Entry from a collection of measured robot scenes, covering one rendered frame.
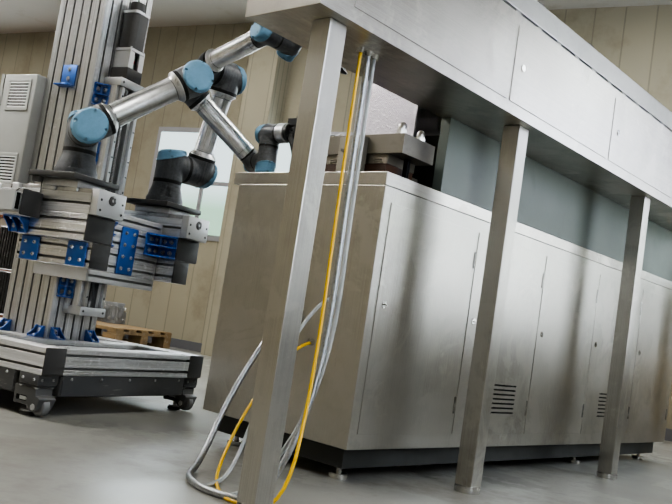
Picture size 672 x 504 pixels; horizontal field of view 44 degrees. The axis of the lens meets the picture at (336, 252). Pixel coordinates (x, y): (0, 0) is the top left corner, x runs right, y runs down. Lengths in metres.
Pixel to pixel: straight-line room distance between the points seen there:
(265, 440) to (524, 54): 1.42
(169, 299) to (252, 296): 5.13
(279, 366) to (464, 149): 1.15
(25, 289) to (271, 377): 1.69
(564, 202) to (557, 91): 0.66
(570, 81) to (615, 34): 3.74
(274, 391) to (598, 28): 5.19
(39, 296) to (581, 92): 2.10
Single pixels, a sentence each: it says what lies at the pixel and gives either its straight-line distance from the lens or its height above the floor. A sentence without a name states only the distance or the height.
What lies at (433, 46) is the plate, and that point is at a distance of 2.23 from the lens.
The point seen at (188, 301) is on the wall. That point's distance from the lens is 7.66.
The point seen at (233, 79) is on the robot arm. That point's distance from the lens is 3.51.
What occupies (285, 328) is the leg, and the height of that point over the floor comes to 0.42.
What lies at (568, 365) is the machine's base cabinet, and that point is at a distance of 3.48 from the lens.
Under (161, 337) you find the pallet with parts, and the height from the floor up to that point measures 0.09.
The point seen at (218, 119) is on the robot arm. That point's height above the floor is 1.14.
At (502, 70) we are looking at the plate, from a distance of 2.52.
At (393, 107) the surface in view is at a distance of 2.79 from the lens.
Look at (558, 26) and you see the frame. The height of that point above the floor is 1.63.
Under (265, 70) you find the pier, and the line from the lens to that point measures 7.41.
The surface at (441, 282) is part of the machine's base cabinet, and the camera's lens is 2.64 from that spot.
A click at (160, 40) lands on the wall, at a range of 8.57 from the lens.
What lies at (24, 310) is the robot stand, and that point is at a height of 0.31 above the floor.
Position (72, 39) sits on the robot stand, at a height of 1.38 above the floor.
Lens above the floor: 0.45
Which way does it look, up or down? 5 degrees up
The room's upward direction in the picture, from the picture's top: 9 degrees clockwise
